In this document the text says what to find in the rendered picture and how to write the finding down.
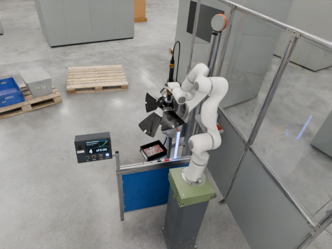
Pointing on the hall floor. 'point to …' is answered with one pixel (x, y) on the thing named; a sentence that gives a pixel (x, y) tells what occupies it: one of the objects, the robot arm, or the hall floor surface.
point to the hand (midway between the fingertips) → (170, 81)
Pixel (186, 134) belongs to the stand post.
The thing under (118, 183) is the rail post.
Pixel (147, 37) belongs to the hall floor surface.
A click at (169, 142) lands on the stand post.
